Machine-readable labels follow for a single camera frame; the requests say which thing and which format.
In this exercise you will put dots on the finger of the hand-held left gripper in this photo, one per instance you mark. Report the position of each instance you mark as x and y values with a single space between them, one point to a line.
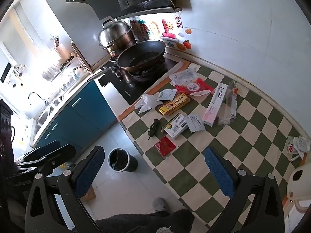
58 156
46 148

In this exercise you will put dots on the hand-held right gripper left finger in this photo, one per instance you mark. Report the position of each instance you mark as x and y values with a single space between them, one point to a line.
88 172

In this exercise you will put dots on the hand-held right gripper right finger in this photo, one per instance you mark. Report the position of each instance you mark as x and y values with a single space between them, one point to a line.
217 170

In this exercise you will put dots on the red and white plastic bag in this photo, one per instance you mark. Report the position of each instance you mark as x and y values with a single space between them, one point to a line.
194 87

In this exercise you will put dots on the cardboard piece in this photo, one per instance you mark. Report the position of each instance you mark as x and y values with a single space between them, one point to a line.
88 195

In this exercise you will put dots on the steel sink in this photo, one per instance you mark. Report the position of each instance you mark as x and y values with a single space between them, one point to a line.
43 121

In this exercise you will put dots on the black and white bin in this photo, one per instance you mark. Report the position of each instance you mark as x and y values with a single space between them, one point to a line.
121 160

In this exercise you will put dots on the white printed sachet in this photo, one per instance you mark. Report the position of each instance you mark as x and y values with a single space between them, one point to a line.
195 123

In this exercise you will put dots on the blue kitchen cabinet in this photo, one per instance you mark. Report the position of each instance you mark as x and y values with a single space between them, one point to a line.
85 111

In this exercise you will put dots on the chrome faucet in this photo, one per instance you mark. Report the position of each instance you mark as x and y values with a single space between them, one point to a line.
36 95

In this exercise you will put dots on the red packet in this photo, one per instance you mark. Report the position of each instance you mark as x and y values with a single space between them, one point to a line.
165 146

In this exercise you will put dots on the white and green medicine box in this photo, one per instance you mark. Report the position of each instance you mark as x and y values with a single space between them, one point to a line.
176 126

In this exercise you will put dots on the clear wrapper with orange print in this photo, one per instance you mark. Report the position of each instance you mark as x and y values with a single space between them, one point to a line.
230 106

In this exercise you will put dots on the pink and white long box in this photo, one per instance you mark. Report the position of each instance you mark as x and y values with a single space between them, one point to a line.
215 104

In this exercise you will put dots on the grey fuzzy slipper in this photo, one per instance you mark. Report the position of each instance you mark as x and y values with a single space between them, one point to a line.
159 203

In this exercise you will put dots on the person's grey fuzzy pants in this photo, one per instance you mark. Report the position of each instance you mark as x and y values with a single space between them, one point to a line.
145 222

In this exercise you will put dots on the small dark green object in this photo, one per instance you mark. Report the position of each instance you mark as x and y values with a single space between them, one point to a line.
153 127

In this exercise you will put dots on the dish rack with dishes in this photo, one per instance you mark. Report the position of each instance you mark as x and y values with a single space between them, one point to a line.
65 72

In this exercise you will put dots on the yellow and red box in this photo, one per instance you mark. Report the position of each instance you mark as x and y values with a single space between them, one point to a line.
173 105

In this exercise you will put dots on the white round appliance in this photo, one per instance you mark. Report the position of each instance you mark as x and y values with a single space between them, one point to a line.
297 182

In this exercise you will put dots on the crumpled white wrapper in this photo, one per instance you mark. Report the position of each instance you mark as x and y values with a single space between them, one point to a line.
297 145

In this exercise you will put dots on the white crumpled tissue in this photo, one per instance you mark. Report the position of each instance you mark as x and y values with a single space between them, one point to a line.
145 103

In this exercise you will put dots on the clear plastic bag with paper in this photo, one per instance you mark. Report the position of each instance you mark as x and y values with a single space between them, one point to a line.
184 76

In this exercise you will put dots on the black frying pan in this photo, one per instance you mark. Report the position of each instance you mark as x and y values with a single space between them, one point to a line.
145 72

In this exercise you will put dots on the dark wok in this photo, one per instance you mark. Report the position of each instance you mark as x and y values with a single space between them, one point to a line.
141 55

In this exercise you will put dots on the stainless steel steamer pot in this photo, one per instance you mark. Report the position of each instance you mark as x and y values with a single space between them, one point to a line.
116 34

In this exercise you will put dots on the black range hood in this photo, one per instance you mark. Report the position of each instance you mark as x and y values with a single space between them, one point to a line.
145 2

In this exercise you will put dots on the white wall appliance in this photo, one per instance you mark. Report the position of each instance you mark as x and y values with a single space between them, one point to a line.
6 72

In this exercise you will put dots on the wall utensil holder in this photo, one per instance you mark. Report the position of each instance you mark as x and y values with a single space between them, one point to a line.
55 42

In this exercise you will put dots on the colourful wall stickers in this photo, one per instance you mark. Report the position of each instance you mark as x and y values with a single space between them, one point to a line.
167 31

